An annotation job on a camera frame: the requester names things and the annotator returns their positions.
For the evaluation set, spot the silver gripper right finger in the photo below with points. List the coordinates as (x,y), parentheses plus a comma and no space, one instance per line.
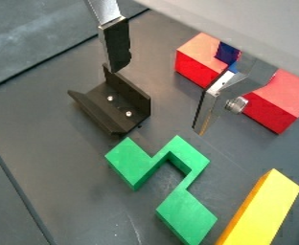
(223,96)

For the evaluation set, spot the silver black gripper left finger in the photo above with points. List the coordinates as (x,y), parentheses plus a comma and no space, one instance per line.
(114,32)

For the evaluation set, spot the yellow rectangular block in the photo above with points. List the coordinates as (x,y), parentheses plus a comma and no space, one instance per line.
(257,221)

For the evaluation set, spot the red board base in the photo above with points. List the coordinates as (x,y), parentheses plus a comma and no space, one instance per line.
(273,104)

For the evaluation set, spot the dark blue U block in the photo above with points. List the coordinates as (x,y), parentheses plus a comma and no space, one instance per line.
(227,54)

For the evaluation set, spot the green zigzag block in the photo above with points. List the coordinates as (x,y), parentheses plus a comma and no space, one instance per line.
(178,164)

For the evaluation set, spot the black angled bracket holder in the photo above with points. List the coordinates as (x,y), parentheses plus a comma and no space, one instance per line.
(116,104)

